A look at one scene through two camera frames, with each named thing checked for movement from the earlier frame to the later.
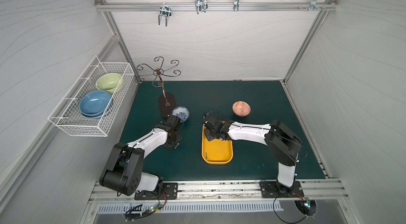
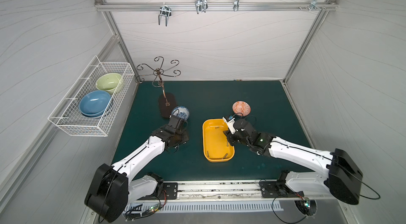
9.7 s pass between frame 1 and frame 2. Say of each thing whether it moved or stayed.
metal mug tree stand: stayed
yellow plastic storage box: stayed
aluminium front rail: stayed
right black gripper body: moved
